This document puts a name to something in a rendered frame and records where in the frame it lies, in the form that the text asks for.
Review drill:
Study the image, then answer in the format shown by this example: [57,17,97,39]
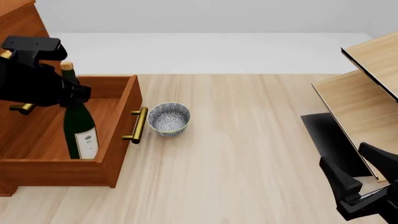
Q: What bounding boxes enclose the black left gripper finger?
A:
[60,80,93,107]

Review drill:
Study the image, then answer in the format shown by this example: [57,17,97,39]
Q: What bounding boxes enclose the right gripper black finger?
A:
[358,142,398,182]
[319,156,364,200]

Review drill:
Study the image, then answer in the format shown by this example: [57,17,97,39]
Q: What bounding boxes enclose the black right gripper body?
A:
[337,179,398,222]

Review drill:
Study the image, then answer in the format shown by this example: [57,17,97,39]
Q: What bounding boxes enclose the dark green wine bottle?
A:
[59,62,100,161]

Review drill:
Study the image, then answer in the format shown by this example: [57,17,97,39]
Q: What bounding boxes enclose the wooden drawer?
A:
[0,74,144,189]

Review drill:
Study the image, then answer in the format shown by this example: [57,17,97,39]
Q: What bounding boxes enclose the wooden cabinet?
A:
[0,0,68,197]

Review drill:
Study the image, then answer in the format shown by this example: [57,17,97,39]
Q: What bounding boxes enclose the pale wooden shelf black edges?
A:
[311,31,398,184]

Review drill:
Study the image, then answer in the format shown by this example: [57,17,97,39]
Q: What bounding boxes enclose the patterned blue-white bowl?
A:
[147,101,192,138]

